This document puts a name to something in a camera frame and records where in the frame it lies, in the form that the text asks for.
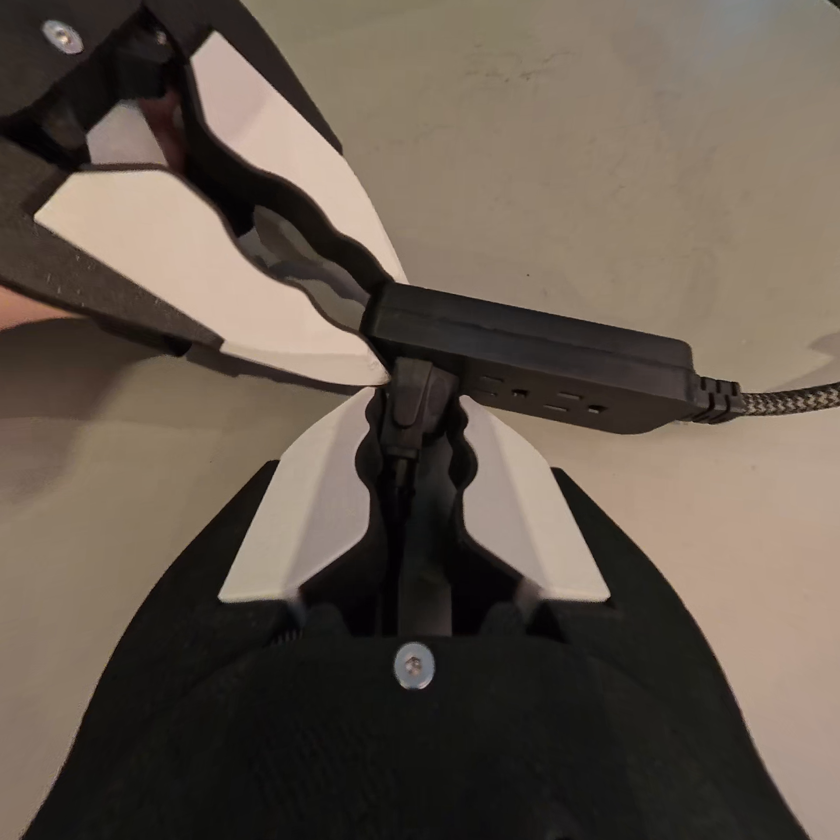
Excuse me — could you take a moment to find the black power strip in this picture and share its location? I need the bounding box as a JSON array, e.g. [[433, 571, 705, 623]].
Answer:
[[364, 282, 697, 435]]

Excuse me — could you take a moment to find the black braided cable with plug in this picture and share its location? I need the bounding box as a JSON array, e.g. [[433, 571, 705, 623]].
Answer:
[[692, 374, 840, 426]]

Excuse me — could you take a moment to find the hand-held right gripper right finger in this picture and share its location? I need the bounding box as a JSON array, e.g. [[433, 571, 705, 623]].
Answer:
[[453, 394, 611, 603]]

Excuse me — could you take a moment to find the thick black power cord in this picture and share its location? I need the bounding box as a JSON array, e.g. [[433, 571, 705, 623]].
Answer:
[[382, 357, 454, 637]]

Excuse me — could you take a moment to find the person's left hand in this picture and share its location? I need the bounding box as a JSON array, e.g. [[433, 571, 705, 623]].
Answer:
[[0, 285, 83, 332]]

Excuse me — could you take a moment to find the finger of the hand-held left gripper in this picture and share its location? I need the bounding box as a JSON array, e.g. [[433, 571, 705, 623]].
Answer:
[[174, 28, 409, 306], [31, 164, 393, 389]]

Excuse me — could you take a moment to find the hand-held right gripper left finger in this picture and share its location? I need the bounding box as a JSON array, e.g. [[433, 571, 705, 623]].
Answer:
[[218, 387, 385, 605]]

